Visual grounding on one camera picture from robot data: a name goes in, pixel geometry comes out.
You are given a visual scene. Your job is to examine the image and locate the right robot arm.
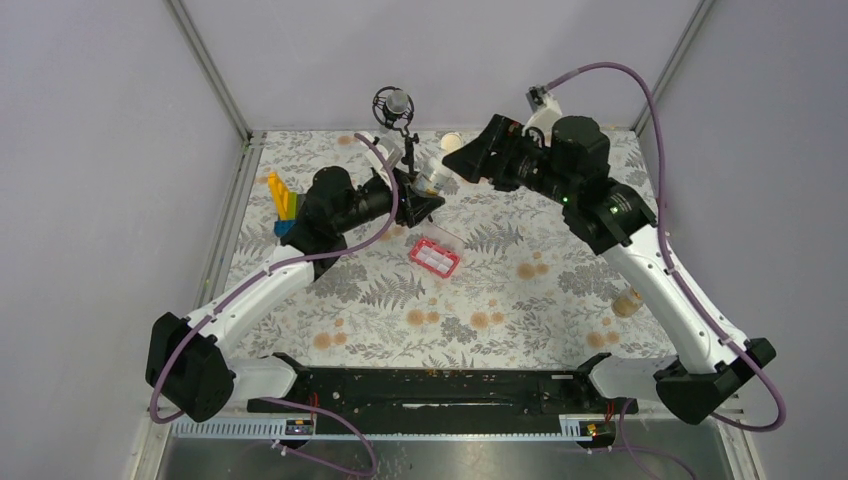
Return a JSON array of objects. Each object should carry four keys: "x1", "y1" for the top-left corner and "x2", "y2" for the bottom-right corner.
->
[{"x1": 442, "y1": 115, "x2": 776, "y2": 425}]

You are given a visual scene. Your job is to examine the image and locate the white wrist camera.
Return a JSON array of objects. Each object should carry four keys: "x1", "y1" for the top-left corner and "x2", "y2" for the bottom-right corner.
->
[
  {"x1": 524, "y1": 85, "x2": 563, "y2": 143},
  {"x1": 375, "y1": 131, "x2": 405, "y2": 168}
]

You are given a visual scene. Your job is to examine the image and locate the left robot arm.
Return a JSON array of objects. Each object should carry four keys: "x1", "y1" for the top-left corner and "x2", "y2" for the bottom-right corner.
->
[{"x1": 145, "y1": 166, "x2": 447, "y2": 424}]

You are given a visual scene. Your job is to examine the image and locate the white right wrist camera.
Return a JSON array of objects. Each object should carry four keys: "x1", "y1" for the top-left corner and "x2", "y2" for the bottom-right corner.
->
[{"x1": 524, "y1": 85, "x2": 563, "y2": 143}]

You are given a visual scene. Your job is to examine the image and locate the yellow lego block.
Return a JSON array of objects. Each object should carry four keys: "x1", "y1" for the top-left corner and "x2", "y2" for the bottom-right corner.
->
[{"x1": 267, "y1": 172, "x2": 298, "y2": 221}]

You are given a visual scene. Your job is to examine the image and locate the blue lego block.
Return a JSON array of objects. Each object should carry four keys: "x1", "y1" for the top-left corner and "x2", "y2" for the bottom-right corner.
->
[{"x1": 273, "y1": 220, "x2": 296, "y2": 238}]

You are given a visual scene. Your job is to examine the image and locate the red pill organizer box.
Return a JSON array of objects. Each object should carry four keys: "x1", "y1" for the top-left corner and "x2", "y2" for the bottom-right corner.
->
[{"x1": 408, "y1": 221, "x2": 465, "y2": 279}]

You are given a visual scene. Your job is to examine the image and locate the white bottle cap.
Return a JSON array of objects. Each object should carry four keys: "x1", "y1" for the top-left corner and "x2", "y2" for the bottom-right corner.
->
[{"x1": 440, "y1": 132, "x2": 464, "y2": 153}]

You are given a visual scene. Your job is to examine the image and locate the white pill bottle orange label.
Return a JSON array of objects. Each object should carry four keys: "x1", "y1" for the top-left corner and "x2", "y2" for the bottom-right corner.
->
[{"x1": 412, "y1": 158, "x2": 452, "y2": 196}]

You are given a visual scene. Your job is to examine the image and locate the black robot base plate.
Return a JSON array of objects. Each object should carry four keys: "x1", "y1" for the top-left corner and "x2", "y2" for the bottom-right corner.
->
[{"x1": 282, "y1": 365, "x2": 627, "y2": 415}]

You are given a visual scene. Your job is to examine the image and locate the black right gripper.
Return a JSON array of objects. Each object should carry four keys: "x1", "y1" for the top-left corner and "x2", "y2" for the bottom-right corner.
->
[{"x1": 442, "y1": 112, "x2": 577, "y2": 205}]

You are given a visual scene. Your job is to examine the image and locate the floral patterned mat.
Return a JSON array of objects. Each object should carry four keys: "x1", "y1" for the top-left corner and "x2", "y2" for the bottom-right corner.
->
[{"x1": 203, "y1": 129, "x2": 705, "y2": 372}]

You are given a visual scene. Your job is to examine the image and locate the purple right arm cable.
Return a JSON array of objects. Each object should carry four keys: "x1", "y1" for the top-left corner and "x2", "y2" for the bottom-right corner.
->
[{"x1": 539, "y1": 62, "x2": 788, "y2": 480}]

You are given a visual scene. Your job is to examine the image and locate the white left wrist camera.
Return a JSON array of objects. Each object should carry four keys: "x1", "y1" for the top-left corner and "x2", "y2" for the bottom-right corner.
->
[{"x1": 375, "y1": 131, "x2": 405, "y2": 168}]

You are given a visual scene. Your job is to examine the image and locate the black microphone tripod stand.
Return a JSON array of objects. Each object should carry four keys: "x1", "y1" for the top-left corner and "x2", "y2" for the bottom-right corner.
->
[{"x1": 379, "y1": 129, "x2": 420, "y2": 175}]

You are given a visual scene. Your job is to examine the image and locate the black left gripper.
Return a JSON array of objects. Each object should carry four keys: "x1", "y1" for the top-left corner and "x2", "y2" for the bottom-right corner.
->
[{"x1": 336, "y1": 168, "x2": 445, "y2": 234}]

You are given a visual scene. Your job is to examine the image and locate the grey microphone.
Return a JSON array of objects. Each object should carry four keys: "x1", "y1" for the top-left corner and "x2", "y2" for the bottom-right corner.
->
[{"x1": 372, "y1": 86, "x2": 415, "y2": 131}]

